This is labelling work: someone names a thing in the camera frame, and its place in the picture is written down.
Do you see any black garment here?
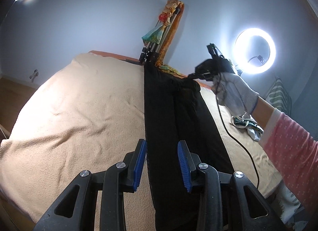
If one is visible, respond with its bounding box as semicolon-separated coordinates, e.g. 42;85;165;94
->
144;64;235;230

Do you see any right forearm pink sleeve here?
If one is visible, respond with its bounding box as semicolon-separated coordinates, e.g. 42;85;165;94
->
252;97;317;212

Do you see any right white gloved hand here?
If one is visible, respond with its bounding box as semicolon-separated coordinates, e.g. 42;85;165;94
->
213;73;259;116

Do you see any folded silver tripod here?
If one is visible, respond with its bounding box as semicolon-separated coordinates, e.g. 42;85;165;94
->
139;4;182;64

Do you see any colourful patterned scarf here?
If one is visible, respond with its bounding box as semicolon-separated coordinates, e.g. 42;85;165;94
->
139;0;184;78

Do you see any white tote bag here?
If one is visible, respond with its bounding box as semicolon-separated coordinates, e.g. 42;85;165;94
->
231;113;264;142

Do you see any green striped white throw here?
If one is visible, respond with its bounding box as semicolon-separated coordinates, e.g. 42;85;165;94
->
265;77;292;116

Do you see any beige bed blanket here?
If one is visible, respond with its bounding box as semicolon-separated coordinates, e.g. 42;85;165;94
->
0;53;283;231

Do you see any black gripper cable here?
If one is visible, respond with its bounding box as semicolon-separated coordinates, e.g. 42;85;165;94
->
215;78;260;189

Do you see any white ring light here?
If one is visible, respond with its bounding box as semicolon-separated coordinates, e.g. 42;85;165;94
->
232;28;276;75

